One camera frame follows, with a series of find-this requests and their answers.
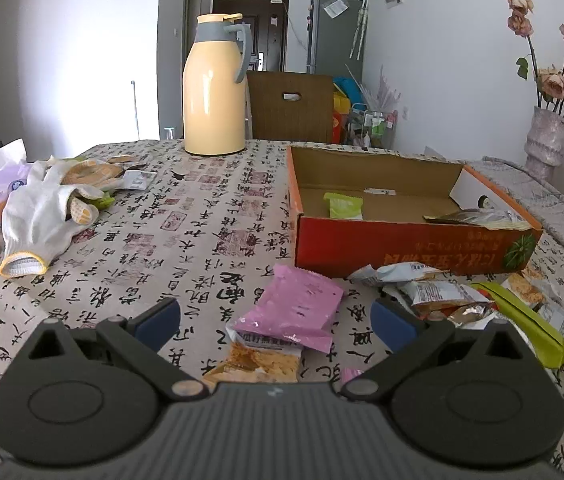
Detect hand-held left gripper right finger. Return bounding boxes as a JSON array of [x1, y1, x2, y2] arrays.
[[344, 296, 548, 402]]

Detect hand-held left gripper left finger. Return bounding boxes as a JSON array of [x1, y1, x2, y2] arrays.
[[14, 297, 207, 402]]

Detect white oat crisp packet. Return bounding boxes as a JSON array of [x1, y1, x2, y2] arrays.
[[502, 270, 564, 311], [397, 280, 493, 318], [347, 262, 450, 287]]

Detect long lime green packet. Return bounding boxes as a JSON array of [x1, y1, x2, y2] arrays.
[[472, 281, 564, 368]]

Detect orange cardboard box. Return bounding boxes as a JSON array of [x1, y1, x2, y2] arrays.
[[286, 145, 544, 276]]

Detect gold foil packet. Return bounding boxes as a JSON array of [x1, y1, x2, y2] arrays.
[[444, 305, 500, 331]]

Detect pink snack packet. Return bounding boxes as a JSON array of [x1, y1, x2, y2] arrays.
[[233, 264, 345, 353]]

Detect orange cracker packet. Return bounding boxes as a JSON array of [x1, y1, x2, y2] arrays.
[[204, 325, 305, 385]]

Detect green snack packet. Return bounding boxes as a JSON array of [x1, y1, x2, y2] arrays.
[[323, 192, 365, 221]]

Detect quilted pink grey cloth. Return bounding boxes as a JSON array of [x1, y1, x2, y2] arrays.
[[464, 156, 564, 281]]

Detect beige foil snack packet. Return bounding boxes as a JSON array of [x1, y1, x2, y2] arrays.
[[423, 208, 533, 231]]

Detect small white sachet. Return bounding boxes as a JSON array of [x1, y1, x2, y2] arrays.
[[122, 170, 159, 191]]

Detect white glove yellow cuff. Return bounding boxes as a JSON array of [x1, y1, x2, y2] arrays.
[[0, 182, 100, 279]]

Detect round bread packet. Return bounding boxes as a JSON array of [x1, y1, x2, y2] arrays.
[[59, 159, 127, 192]]

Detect white glove yellow dots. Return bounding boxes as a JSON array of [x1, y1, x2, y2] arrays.
[[29, 159, 112, 226]]

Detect pink ribbed vase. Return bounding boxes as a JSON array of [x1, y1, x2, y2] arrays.
[[524, 106, 564, 181]]

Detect red yellow carton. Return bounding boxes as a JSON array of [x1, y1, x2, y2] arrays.
[[331, 94, 353, 143]]

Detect yellow thermos jug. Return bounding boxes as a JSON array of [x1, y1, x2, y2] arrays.
[[183, 13, 253, 157]]

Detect brown cardboard box behind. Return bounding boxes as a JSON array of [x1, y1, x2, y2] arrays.
[[246, 71, 335, 143]]

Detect dried pink flowers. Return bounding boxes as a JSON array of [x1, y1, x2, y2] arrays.
[[506, 0, 564, 121]]

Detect white umbrellas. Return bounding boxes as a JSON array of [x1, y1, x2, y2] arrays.
[[349, 0, 369, 61]]

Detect dark brown door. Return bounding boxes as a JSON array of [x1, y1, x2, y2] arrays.
[[212, 0, 289, 73]]

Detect wire rack trolley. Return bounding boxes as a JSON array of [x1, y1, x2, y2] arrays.
[[344, 102, 397, 150]]

